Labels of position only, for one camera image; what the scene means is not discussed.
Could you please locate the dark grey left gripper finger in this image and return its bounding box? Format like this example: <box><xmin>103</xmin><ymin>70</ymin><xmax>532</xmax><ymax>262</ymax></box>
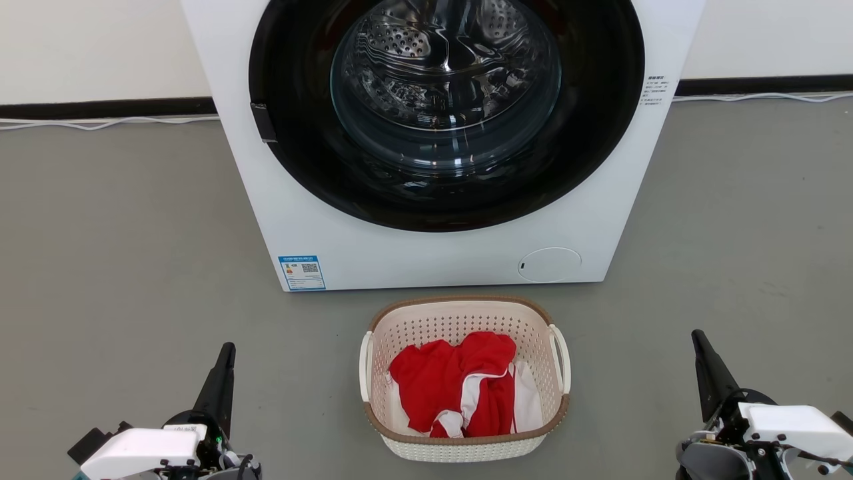
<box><xmin>193</xmin><ymin>343</ymin><xmax>237</xmax><ymax>437</ymax></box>

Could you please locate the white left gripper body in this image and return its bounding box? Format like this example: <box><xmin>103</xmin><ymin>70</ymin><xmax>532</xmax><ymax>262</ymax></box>
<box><xmin>80</xmin><ymin>412</ymin><xmax>231</xmax><ymax>480</ymax></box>

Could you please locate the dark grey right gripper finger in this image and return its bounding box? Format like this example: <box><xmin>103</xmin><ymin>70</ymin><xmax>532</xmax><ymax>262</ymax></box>
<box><xmin>691</xmin><ymin>329</ymin><xmax>740</xmax><ymax>423</ymax></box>

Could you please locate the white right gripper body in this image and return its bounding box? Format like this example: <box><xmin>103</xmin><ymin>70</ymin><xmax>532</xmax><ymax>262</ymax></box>
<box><xmin>706</xmin><ymin>389</ymin><xmax>853</xmax><ymax>475</ymax></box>

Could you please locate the cream plastic laundry basket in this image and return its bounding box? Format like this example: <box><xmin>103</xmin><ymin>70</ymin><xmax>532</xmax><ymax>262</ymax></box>
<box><xmin>359</xmin><ymin>295</ymin><xmax>572</xmax><ymax>463</ymax></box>

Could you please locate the blue energy label sticker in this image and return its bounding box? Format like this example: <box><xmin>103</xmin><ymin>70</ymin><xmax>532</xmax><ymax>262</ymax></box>
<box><xmin>278</xmin><ymin>255</ymin><xmax>327</xmax><ymax>292</ymax></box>

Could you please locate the round white filter cover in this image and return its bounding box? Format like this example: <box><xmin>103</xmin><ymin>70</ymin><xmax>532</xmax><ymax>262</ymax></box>
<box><xmin>518</xmin><ymin>247</ymin><xmax>582</xmax><ymax>283</ymax></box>

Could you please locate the red garment with white stripe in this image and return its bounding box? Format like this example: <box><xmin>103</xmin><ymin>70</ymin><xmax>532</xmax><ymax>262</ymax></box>
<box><xmin>389</xmin><ymin>331</ymin><xmax>518</xmax><ymax>439</ymax></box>

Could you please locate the white front-load washing machine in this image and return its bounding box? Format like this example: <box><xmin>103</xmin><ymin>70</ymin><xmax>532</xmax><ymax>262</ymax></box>
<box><xmin>180</xmin><ymin>0</ymin><xmax>706</xmax><ymax>292</ymax></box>

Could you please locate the printed text label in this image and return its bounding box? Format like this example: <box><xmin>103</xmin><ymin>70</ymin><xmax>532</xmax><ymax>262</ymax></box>
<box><xmin>640</xmin><ymin>75</ymin><xmax>667</xmax><ymax>107</ymax></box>

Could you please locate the round black washer door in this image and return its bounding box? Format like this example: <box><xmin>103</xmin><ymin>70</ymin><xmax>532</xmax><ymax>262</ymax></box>
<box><xmin>249</xmin><ymin>0</ymin><xmax>646</xmax><ymax>233</ymax></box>

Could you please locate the black door latch handle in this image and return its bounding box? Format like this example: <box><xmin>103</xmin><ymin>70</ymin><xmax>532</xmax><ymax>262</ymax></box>
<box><xmin>251</xmin><ymin>102</ymin><xmax>278</xmax><ymax>143</ymax></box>

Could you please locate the white floor cable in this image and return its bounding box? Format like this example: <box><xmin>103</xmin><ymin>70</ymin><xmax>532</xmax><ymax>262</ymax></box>
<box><xmin>0</xmin><ymin>115</ymin><xmax>221</xmax><ymax>131</ymax></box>
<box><xmin>672</xmin><ymin>91</ymin><xmax>853</xmax><ymax>103</ymax></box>

